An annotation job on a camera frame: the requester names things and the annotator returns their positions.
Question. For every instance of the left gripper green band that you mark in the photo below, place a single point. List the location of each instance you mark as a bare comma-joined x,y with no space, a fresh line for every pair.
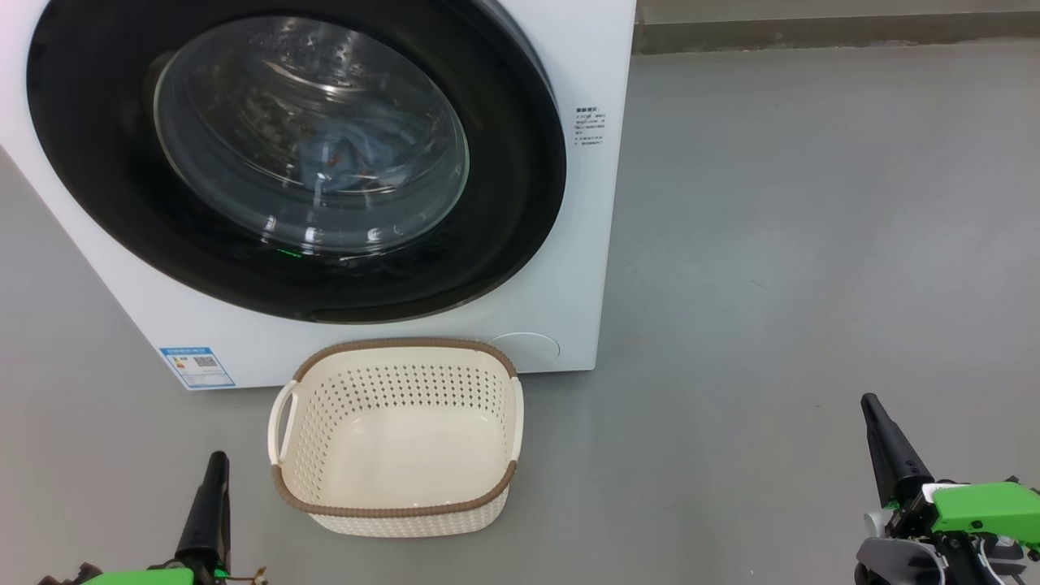
146,578

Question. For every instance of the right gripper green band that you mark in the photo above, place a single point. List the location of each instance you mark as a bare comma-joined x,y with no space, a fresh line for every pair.
983,508

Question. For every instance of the blue cartoon print garment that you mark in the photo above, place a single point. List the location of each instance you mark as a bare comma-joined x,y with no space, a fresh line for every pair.
357,154

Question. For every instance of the black glass washing machine door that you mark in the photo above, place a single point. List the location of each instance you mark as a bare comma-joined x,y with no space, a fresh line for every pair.
512,203

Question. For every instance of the cream perforated laundry basket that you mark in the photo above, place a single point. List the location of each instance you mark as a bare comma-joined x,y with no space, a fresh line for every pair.
398,439

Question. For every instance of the white washing machine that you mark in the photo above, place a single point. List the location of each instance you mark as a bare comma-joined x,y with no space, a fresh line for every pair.
593,244

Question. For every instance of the blue energy label sticker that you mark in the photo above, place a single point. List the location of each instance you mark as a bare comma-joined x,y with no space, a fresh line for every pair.
197,368

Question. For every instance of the white round filter cover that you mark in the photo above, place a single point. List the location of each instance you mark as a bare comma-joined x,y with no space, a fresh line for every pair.
528,349

